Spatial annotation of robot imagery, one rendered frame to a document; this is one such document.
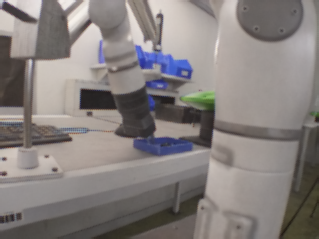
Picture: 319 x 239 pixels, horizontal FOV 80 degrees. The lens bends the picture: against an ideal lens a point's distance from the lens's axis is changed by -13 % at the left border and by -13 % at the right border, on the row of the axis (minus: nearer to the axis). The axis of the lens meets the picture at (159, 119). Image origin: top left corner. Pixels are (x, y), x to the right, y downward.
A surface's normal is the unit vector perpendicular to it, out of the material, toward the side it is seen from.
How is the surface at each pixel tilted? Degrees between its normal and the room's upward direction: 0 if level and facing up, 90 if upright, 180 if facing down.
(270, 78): 93
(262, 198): 90
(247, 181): 90
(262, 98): 90
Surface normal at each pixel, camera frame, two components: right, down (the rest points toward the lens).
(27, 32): -0.23, 0.07
